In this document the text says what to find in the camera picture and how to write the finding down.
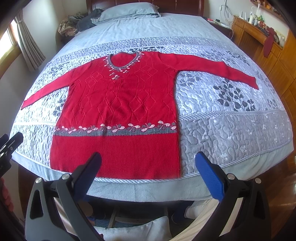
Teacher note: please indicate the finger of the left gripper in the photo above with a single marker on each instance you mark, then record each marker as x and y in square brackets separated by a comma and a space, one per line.
[9, 145]

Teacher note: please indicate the grey window curtain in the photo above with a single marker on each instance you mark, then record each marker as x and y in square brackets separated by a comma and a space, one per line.
[31, 52]

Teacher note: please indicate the dark red hanging cloth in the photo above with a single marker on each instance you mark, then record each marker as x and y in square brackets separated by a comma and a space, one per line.
[268, 44]

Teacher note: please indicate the grey pillow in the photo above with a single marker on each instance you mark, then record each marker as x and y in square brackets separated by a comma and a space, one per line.
[128, 11]

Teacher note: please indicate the red knitted sweater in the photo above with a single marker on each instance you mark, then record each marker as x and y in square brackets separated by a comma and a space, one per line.
[123, 107]

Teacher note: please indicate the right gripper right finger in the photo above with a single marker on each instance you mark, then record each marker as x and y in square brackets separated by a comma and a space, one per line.
[253, 219]

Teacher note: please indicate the white bottles on desk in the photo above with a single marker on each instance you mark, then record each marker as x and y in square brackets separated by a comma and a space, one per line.
[254, 15]

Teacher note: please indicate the dark clothes pile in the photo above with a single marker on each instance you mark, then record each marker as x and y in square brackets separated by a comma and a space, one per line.
[73, 24]

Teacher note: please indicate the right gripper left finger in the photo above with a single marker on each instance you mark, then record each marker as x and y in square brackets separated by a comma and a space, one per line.
[43, 221]

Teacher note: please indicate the wooden desk cabinet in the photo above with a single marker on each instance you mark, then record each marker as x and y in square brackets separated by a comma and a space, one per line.
[279, 65]

